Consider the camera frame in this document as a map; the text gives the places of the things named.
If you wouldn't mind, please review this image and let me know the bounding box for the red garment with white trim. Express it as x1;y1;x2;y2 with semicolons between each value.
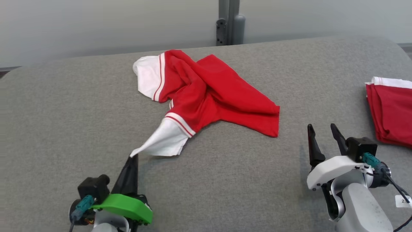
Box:
129;49;281;158
364;76;412;148

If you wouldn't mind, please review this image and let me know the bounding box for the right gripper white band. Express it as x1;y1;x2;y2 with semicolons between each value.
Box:
306;123;371;191

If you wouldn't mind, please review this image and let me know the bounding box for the teal right camera connector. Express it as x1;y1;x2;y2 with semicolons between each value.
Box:
362;152;382;168

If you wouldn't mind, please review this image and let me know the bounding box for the teal camera connector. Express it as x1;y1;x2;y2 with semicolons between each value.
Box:
362;152;382;168
70;195;96;221

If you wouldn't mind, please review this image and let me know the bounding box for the teal left camera connector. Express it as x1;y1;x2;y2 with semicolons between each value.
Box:
70;195;96;221

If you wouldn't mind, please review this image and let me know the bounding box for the white cable label tag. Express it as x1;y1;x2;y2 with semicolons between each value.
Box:
395;195;412;208

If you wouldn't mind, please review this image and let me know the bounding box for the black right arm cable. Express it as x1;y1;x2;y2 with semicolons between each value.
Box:
379;166;412;232

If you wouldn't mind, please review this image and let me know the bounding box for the grey metal partition post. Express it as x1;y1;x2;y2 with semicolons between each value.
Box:
215;0;241;46

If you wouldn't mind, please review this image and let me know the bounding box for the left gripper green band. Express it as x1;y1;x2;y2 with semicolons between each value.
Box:
93;154;154;232

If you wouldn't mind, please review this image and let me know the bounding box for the grey cylinder at post foot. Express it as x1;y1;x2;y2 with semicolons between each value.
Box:
232;14;246;45

